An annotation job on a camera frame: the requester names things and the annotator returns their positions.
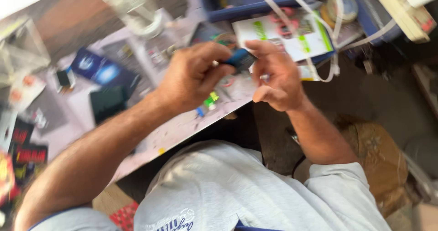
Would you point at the person's left hand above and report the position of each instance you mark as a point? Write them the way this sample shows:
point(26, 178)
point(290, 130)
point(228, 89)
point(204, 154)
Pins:
point(186, 78)

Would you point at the small blue component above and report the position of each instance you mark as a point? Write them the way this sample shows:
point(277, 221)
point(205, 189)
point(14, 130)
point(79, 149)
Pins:
point(200, 112)

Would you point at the black small box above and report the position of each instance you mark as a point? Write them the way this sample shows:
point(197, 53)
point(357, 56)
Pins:
point(107, 102)

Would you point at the grey shirt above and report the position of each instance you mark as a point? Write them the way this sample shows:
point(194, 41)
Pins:
point(222, 190)

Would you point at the dark blue glossy box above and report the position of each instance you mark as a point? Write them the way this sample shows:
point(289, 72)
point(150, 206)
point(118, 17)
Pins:
point(101, 70)

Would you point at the white card with orange dots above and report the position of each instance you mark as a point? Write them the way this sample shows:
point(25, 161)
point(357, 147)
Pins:
point(25, 90)

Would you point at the person's left fingers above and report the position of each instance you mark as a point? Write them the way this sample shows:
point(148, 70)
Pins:
point(214, 53)

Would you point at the small black and white part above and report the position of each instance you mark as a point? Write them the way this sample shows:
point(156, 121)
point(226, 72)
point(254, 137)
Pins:
point(65, 78)

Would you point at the cream power strip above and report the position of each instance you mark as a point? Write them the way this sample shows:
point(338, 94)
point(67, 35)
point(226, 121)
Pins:
point(405, 13)

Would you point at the small green component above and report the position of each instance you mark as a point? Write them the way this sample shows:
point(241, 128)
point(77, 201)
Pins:
point(211, 100)

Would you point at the pink scissors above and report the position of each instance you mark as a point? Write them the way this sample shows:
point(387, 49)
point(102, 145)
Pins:
point(284, 22)

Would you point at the white and green booklet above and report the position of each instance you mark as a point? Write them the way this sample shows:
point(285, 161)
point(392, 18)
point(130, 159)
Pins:
point(309, 41)

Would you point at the blue plastic tray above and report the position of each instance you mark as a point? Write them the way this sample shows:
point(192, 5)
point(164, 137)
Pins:
point(246, 5)

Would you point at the brown sack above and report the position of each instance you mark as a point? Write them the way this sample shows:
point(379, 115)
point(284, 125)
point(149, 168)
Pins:
point(376, 162)

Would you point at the person's right hand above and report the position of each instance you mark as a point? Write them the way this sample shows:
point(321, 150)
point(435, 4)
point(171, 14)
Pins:
point(282, 78)

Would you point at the tape roll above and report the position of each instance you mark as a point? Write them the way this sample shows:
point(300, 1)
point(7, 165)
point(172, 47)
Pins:
point(342, 8)

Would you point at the person's right fingers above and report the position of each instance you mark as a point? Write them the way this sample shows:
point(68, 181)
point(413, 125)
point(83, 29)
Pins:
point(265, 51)

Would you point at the dark blue side tray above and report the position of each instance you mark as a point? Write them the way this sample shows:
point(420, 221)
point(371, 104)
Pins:
point(371, 19)

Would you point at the clear plastic case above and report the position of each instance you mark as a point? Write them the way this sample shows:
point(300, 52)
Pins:
point(20, 49)

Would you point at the blue and black small tool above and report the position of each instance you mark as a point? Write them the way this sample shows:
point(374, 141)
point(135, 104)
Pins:
point(241, 60)

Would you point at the red patterned cloth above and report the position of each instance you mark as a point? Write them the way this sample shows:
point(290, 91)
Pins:
point(125, 216)

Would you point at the heap of black red packets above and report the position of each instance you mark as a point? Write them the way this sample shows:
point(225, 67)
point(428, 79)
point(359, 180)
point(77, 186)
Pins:
point(20, 159)

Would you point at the clear plastic bottle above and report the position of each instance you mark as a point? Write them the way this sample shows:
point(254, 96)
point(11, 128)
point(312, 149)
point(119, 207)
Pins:
point(137, 8)

